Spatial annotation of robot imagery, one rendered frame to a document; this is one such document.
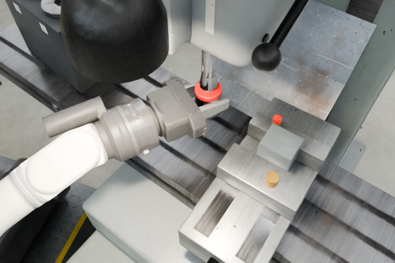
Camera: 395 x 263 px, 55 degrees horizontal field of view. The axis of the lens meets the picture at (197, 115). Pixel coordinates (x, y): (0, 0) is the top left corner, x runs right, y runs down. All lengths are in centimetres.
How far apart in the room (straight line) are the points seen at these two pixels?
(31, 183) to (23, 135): 161
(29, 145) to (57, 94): 120
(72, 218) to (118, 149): 84
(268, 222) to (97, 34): 50
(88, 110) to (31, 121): 162
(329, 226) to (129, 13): 62
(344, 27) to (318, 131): 26
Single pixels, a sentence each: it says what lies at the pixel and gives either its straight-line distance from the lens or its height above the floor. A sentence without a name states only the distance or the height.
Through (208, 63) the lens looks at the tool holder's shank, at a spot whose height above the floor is 123.
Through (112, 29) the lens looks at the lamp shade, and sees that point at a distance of 24.
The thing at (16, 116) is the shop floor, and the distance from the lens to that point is 229.
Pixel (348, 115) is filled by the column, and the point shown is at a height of 83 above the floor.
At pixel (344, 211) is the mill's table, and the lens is 80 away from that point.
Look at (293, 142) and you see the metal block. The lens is 67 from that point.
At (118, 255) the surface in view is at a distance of 94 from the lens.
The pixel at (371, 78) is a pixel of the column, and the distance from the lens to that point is 100.
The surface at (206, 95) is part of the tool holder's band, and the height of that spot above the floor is 116.
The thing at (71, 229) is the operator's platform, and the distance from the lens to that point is 140.
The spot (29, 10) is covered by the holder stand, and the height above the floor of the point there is 115.
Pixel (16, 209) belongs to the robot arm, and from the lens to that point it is 62.
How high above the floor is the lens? 165
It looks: 53 degrees down
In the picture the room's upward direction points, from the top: straight up
